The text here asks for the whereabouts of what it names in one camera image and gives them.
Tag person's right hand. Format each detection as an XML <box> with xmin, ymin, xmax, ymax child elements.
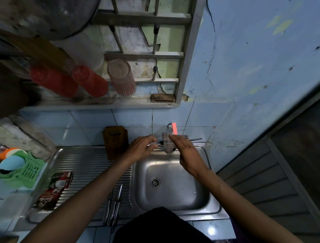
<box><xmin>169</xmin><ymin>135</ymin><xmax>209</xmax><ymax>177</ymax></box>

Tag person's left hand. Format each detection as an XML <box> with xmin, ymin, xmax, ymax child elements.
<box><xmin>125</xmin><ymin>135</ymin><xmax>158</xmax><ymax>165</ymax></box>

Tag checked dishcloth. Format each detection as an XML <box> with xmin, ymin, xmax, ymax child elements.
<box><xmin>162</xmin><ymin>132</ymin><xmax>188</xmax><ymax>155</ymax></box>

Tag small wooden cutting board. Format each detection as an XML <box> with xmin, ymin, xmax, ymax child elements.
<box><xmin>102</xmin><ymin>126</ymin><xmax>129</xmax><ymax>161</ymax></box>

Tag knives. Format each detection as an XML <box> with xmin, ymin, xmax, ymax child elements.
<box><xmin>111</xmin><ymin>185</ymin><xmax>123</xmax><ymax>234</ymax></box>

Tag person's left forearm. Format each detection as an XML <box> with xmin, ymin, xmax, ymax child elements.
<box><xmin>21</xmin><ymin>158</ymin><xmax>137</xmax><ymax>243</ymax></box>

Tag person's right forearm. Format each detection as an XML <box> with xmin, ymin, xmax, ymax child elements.
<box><xmin>200</xmin><ymin>170</ymin><xmax>304</xmax><ymax>243</ymax></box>

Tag person's black clothing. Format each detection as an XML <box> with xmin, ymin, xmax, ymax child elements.
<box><xmin>112</xmin><ymin>207</ymin><xmax>213</xmax><ymax>243</ymax></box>

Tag stainless steel sink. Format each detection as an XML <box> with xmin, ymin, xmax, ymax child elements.
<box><xmin>29</xmin><ymin>145</ymin><xmax>229</xmax><ymax>223</ymax></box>

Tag wooden scrub brush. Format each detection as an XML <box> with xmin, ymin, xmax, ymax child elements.
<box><xmin>150</xmin><ymin>93</ymin><xmax>176</xmax><ymax>103</ymax></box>

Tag red striped drinking glass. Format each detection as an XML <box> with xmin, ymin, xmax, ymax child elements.
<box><xmin>107</xmin><ymin>59</ymin><xmax>137</xmax><ymax>97</ymax></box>

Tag grey slatted wooden door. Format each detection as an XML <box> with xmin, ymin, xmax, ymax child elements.
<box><xmin>216</xmin><ymin>95</ymin><xmax>320</xmax><ymax>238</ymax></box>

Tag red plastic cup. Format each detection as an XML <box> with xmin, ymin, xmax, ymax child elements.
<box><xmin>30</xmin><ymin>65</ymin><xmax>78</xmax><ymax>97</ymax></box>
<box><xmin>72</xmin><ymin>65</ymin><xmax>109</xmax><ymax>97</ymax></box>

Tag purple plastic basket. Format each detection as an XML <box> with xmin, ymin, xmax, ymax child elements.
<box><xmin>231</xmin><ymin>220</ymin><xmax>248</xmax><ymax>243</ymax></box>

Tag red black sachet pack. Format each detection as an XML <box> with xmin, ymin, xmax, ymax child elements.
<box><xmin>34</xmin><ymin>171</ymin><xmax>74</xmax><ymax>211</ymax></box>

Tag green plastic basket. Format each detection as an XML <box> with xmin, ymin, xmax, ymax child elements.
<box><xmin>0</xmin><ymin>151</ymin><xmax>45</xmax><ymax>188</ymax></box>

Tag white plastic cup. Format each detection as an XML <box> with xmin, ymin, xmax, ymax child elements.
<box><xmin>51</xmin><ymin>32</ymin><xmax>104</xmax><ymax>72</ymax></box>

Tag light blue plastic scoop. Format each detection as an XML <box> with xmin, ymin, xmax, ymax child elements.
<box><xmin>0</xmin><ymin>155</ymin><xmax>25</xmax><ymax>171</ymax></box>

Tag orange plastic utensil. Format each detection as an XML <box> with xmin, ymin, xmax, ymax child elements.
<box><xmin>0</xmin><ymin>148</ymin><xmax>25</xmax><ymax>161</ymax></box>

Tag yellow plastic cup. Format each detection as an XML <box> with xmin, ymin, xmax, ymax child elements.
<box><xmin>7</xmin><ymin>35</ymin><xmax>73</xmax><ymax>74</ymax></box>

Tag large dark brown wok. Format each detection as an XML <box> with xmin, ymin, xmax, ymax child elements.
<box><xmin>0</xmin><ymin>65</ymin><xmax>40</xmax><ymax>118</ymax></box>

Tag clear plastic container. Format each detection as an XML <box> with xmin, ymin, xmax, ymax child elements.
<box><xmin>0</xmin><ymin>193</ymin><xmax>33</xmax><ymax>218</ymax></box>

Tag dark round hanging pan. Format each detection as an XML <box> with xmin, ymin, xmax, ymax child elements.
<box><xmin>0</xmin><ymin>0</ymin><xmax>100</xmax><ymax>40</ymax></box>

